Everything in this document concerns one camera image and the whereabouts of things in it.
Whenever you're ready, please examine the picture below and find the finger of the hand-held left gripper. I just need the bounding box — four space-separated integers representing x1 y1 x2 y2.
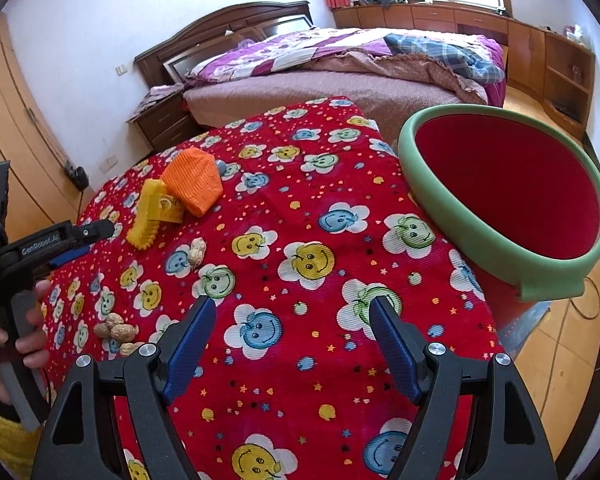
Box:
60 219 116 252
47 244 92 270

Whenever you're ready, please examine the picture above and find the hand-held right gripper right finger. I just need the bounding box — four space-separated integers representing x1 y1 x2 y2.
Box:
367 296 561 480

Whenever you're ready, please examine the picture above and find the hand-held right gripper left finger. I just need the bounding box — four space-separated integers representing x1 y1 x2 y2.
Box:
30 296 218 480

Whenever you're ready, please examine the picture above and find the green rimmed red bin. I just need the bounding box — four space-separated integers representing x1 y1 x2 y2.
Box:
397 104 600 346

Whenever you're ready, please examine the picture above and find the yellow foam fruit net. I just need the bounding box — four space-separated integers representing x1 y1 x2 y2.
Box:
126 178 170 252

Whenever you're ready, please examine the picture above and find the black charger plug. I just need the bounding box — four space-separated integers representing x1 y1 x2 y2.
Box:
65 160 90 191

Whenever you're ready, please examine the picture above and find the small yellow carton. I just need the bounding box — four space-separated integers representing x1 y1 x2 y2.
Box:
155 195 186 224

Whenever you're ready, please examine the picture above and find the red smiley printed blanket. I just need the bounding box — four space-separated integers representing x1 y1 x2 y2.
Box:
40 96 518 480

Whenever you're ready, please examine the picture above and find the orange foam fruit net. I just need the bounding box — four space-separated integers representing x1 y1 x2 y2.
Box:
160 147 224 218

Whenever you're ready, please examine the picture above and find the light wooden wardrobe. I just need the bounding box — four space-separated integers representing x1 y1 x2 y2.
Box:
0 12 88 246

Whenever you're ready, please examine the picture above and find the dark wooden nightstand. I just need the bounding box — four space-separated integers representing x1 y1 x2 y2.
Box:
126 92 203 151

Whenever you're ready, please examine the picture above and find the pink cloth on nightstand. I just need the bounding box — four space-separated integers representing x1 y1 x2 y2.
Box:
139 85 183 113

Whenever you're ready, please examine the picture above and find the yellow knitted cloth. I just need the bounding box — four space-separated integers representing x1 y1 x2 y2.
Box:
0 400 43 480

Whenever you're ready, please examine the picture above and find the dark wooden headboard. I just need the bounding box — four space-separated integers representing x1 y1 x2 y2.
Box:
133 1 315 88

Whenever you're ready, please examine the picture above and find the bed with pink bedspread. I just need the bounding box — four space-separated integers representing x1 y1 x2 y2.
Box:
182 52 488 133

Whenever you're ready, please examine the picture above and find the bed with purple bedding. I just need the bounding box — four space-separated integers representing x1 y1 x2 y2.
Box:
185 27 508 106

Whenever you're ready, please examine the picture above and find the blue plaid blanket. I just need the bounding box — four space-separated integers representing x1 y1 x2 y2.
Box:
384 33 506 86

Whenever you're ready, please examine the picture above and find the low wooden cabinet row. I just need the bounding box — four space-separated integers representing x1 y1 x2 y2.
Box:
331 2 597 131

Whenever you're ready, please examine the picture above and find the cable on floor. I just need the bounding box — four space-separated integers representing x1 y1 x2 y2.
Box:
565 280 600 321

